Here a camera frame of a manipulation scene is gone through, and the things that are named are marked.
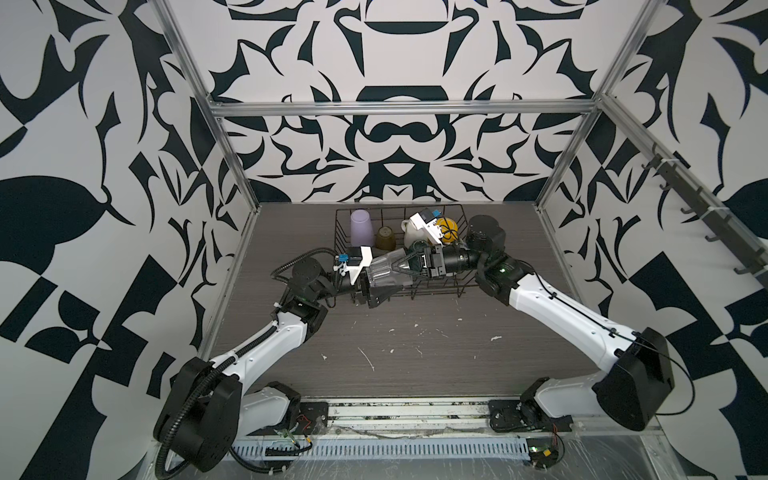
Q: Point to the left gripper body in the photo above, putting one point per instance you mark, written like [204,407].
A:
[357,289]

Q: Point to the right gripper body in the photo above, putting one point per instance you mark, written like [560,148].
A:
[439,260]

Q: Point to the cream ceramic mug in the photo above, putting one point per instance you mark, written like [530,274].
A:
[413,232]

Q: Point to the yellow ceramic mug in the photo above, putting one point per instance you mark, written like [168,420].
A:
[448,229]

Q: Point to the amber glass cup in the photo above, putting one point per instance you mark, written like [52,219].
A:
[385,239]

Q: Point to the lilac plastic cup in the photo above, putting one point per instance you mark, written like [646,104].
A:
[361,229]

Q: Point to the clear glass cup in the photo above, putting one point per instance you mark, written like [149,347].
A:
[384,269]

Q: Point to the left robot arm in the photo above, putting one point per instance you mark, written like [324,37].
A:
[209,404]

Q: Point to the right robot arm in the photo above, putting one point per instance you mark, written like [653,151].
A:
[634,369]

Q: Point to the small circuit board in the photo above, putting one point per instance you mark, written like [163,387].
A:
[545,456]

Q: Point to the black wire dish rack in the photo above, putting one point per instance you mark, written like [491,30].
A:
[460,260]

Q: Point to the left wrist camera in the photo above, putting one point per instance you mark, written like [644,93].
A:
[351,264]

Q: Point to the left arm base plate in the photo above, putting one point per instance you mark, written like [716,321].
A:
[305,418]

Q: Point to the white slotted cable duct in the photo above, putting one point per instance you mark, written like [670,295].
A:
[326,449]

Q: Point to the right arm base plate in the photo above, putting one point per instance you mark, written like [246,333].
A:
[512,416]

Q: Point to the grey wall hook rail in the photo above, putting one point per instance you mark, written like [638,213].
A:
[702,204]

